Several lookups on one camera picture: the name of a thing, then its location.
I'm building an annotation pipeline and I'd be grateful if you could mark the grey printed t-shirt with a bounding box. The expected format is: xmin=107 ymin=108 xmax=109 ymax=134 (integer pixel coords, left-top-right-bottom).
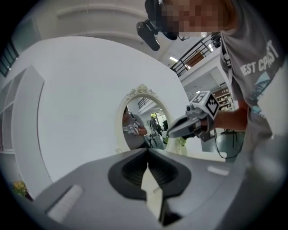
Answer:
xmin=219 ymin=0 xmax=288 ymax=155

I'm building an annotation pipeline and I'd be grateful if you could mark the yellow flower bunch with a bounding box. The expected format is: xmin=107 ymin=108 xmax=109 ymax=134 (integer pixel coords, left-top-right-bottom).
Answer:
xmin=13 ymin=180 xmax=29 ymax=199

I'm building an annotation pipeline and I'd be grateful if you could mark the person's right forearm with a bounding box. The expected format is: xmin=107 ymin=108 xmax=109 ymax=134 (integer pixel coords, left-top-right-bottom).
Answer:
xmin=213 ymin=100 xmax=251 ymax=131

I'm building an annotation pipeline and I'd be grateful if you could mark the person's right hand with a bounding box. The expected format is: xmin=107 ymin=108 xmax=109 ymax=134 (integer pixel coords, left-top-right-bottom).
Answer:
xmin=199 ymin=117 xmax=215 ymax=133

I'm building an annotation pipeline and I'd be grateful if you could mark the white ornate oval mirror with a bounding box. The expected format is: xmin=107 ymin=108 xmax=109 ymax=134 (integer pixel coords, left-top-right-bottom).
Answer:
xmin=115 ymin=84 xmax=173 ymax=151

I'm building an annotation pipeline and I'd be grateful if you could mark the black metal railing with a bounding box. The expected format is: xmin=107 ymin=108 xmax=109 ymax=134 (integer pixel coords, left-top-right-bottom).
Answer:
xmin=170 ymin=32 xmax=222 ymax=78

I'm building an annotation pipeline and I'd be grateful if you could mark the black cable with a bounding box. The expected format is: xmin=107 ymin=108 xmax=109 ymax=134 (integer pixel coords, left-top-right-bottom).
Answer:
xmin=213 ymin=129 xmax=245 ymax=159

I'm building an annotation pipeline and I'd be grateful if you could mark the black head-mounted camera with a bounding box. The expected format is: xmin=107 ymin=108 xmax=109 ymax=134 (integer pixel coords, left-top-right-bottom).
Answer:
xmin=136 ymin=0 xmax=179 ymax=52

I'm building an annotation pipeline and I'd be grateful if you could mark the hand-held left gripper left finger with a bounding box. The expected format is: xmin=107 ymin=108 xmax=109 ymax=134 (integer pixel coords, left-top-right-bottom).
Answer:
xmin=33 ymin=148 xmax=161 ymax=226

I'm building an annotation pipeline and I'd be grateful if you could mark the wooden shelf with goods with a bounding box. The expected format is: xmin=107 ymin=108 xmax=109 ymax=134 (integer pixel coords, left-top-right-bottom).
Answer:
xmin=211 ymin=87 xmax=235 ymax=112

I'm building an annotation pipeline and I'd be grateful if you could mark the vase with white flowers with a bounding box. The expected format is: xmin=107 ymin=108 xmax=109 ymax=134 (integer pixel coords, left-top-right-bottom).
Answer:
xmin=177 ymin=137 xmax=189 ymax=156

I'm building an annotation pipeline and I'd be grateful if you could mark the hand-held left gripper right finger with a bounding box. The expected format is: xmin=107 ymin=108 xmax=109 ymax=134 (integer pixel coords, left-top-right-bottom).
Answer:
xmin=148 ymin=148 xmax=249 ymax=226

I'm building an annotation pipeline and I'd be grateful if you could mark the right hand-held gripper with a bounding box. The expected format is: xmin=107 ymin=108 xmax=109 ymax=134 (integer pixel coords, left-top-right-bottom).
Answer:
xmin=167 ymin=90 xmax=220 ymax=142

